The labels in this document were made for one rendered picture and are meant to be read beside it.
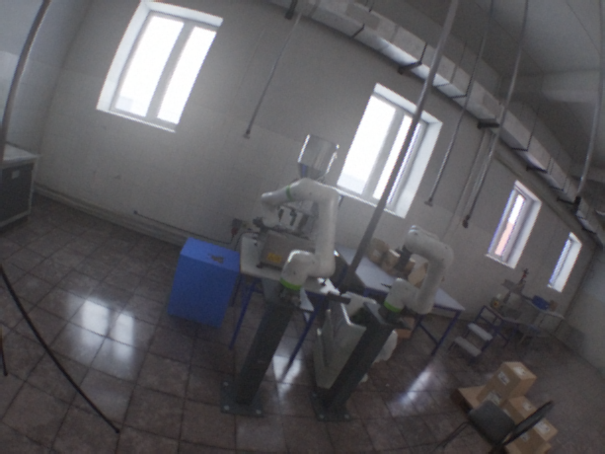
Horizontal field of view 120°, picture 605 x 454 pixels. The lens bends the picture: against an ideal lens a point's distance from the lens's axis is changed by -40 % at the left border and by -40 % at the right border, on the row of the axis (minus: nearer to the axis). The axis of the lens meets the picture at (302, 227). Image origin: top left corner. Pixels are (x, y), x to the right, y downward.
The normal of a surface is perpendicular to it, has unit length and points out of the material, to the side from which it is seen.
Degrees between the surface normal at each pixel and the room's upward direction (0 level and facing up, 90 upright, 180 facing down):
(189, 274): 90
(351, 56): 90
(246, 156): 90
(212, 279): 90
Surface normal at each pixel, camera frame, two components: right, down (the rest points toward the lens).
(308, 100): 0.18, 0.29
